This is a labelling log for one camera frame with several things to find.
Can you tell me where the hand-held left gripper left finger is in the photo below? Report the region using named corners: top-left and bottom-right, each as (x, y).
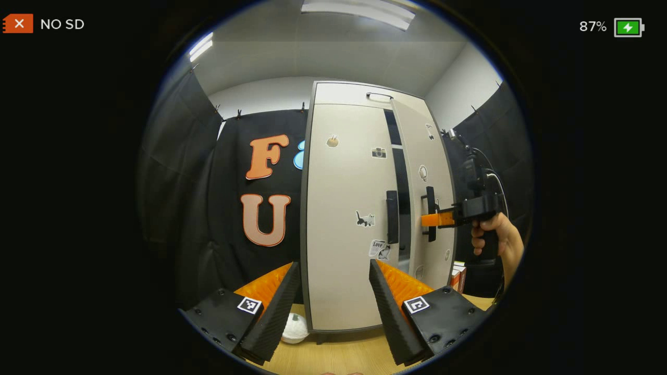
top-left (180, 261), bottom-right (302, 365)

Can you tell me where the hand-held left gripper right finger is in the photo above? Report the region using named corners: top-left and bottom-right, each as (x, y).
top-left (369, 259), bottom-right (493, 367)

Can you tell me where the beige cabinet door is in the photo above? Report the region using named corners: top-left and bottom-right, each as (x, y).
top-left (305, 103), bottom-right (402, 331)
top-left (391, 99), bottom-right (458, 290)

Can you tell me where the grey double-door shoe cabinet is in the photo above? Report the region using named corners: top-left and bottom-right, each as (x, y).
top-left (300, 81), bottom-right (459, 344)

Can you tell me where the beige cabinet drawer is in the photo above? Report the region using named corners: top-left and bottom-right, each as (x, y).
top-left (314, 82), bottom-right (428, 113)

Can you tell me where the white round object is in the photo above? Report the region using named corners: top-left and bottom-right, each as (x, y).
top-left (281, 312), bottom-right (310, 344)

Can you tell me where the large ceiling light panel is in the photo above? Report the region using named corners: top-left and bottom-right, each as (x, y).
top-left (301, 0), bottom-right (416, 31)

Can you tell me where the narrow ceiling light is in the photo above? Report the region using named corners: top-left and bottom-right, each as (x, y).
top-left (189, 32), bottom-right (214, 62)

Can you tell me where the thin white cable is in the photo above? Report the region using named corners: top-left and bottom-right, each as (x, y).
top-left (485, 171), bottom-right (510, 217)

